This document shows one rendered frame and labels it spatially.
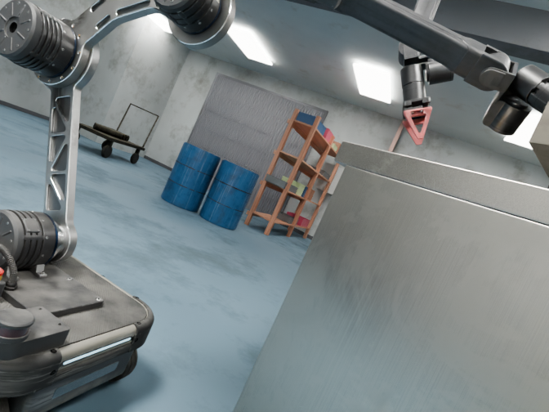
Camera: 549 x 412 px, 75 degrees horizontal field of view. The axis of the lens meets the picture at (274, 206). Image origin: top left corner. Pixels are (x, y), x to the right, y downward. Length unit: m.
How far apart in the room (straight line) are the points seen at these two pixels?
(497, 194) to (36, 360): 0.89
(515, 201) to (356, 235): 0.22
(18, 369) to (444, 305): 0.81
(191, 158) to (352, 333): 4.30
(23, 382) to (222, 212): 3.83
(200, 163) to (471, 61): 4.15
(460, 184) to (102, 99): 8.99
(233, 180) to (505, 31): 3.17
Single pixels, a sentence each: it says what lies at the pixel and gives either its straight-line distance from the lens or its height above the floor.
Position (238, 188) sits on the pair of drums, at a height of 0.55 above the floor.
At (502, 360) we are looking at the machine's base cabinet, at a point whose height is 0.71.
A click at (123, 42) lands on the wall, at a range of 9.46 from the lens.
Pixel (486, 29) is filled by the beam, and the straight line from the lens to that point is 4.08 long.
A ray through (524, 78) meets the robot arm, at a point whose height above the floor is 1.15.
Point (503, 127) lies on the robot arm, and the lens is 0.87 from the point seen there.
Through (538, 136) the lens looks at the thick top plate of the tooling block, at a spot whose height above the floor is 0.98.
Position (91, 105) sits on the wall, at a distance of 9.48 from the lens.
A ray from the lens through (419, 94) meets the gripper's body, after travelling 1.04.
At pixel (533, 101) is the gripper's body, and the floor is 1.11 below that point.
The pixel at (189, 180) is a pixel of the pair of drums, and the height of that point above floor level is 0.38.
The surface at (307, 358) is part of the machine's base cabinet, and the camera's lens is 0.61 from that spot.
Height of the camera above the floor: 0.78
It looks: 3 degrees down
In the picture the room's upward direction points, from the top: 24 degrees clockwise
